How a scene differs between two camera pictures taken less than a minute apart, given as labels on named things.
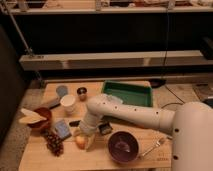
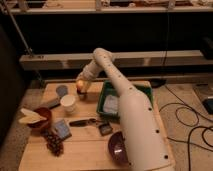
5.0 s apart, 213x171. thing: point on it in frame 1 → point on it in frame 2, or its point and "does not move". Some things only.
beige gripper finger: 78,133 → 78,82
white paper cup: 68,101 does not move
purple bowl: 123,146 does not move
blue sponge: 62,129 does not move
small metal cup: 82,93 does not move
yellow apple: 81,141 → 80,85
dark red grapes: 53,141 does not move
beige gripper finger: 91,138 → 86,87
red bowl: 46,113 does not move
